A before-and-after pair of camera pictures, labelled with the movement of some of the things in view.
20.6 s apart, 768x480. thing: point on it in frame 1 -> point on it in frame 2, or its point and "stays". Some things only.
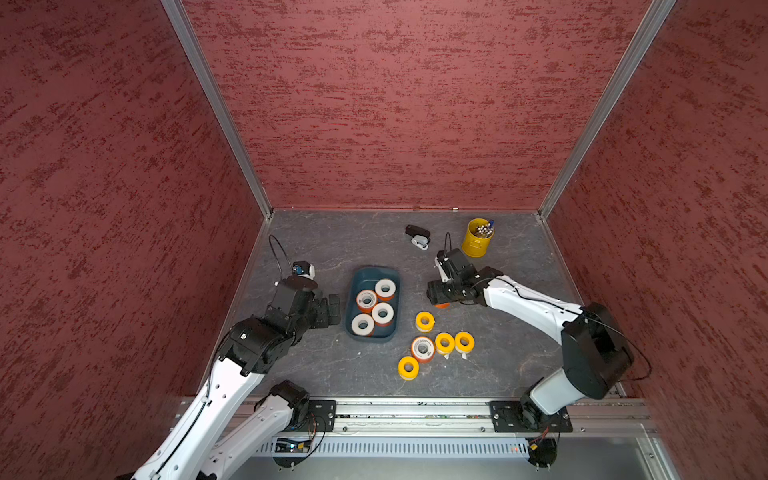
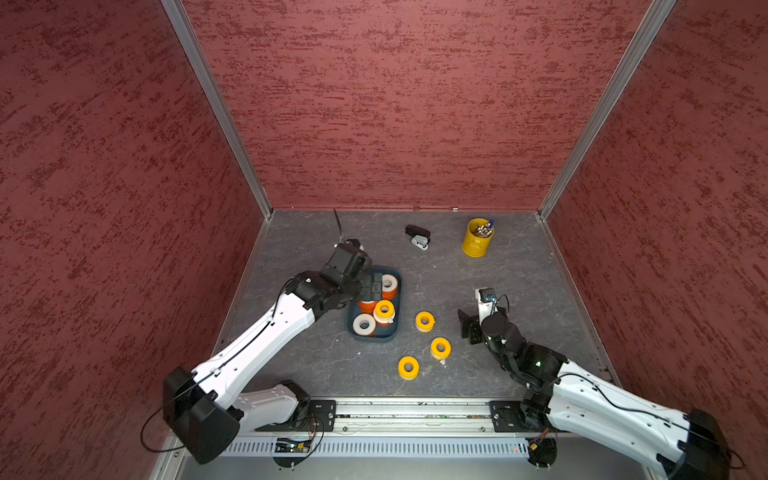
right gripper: x=436 y=294 -> x=469 y=328
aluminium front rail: x=408 y=417 stays
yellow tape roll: x=408 y=375 stays
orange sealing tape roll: x=422 y=349 -> x=367 y=306
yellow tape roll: x=464 y=342 -> x=384 y=317
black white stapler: x=420 y=237 stays
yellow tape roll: x=424 y=321 stays
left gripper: x=322 y=320 -> x=362 y=279
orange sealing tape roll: x=362 y=331 stays
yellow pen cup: x=479 y=232 stays
